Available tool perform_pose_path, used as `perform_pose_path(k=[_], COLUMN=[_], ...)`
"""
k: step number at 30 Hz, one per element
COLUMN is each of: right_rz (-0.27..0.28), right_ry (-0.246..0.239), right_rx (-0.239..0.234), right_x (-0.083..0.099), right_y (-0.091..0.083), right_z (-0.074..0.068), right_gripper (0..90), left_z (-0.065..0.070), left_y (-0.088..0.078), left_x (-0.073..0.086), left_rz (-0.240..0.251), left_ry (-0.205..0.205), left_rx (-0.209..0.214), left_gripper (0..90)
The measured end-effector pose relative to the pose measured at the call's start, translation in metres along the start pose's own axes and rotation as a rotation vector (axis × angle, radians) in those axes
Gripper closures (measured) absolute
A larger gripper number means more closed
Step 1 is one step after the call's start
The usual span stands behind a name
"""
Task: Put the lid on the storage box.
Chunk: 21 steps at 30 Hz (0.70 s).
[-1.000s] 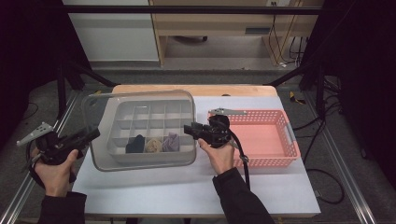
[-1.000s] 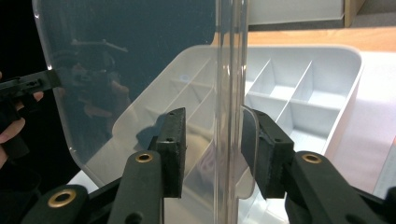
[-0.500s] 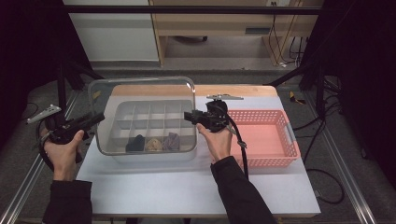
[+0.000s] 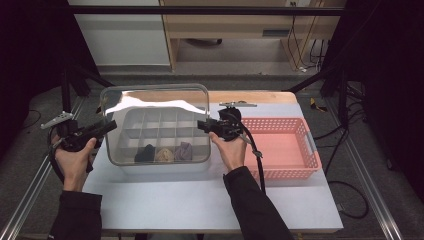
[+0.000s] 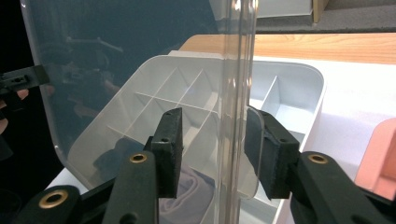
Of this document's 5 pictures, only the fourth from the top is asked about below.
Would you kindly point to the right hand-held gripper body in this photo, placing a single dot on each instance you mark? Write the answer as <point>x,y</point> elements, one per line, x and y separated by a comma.
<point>230,123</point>

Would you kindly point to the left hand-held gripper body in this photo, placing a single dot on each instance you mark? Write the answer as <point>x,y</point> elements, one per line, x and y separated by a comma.
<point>71,135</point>

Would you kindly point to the purple sock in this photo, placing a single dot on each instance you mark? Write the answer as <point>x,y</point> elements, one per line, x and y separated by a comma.
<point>183,151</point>

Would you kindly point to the black sock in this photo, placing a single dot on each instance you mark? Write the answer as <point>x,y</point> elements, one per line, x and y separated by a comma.
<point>145,154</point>

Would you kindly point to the cream sock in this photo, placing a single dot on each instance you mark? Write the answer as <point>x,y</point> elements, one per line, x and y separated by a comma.
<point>165,155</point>

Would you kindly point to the white divided storage box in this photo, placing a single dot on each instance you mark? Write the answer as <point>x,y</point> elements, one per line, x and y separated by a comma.
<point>166,168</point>

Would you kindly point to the metal tray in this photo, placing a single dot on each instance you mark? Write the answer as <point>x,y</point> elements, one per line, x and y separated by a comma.
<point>156,91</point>

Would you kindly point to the pink perforated plastic basket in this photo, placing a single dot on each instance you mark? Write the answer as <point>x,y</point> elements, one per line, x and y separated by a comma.
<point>286,150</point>

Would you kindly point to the person's left hand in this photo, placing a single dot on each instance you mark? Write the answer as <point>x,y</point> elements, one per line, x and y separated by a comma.
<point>75,163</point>

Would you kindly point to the person's right hand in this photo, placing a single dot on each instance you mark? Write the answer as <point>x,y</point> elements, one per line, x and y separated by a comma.
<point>231,153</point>

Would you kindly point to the black metal stand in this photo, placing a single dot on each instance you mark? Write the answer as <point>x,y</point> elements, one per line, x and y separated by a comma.
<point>343,96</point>
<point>66,93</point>

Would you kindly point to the wooden table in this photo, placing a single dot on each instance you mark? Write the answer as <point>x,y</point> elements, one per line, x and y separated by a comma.
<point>266,96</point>

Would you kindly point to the white cabinet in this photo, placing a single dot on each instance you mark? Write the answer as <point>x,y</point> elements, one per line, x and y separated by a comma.
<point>123,40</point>

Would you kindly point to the yellow black tape strip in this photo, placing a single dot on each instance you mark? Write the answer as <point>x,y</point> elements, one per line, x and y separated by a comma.
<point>315,105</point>

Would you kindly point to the black curtain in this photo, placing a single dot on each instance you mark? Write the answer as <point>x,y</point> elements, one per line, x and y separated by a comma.
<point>26,50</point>
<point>393,66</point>

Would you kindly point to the light wooden desk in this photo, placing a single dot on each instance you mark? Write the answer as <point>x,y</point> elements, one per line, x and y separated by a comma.
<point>233,25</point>

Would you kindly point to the black crossbar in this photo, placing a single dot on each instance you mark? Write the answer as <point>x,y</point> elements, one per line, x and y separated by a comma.
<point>200,10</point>

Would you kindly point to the metal floor rail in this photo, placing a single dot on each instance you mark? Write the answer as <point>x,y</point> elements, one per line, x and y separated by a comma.
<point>366,180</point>
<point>30,193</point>

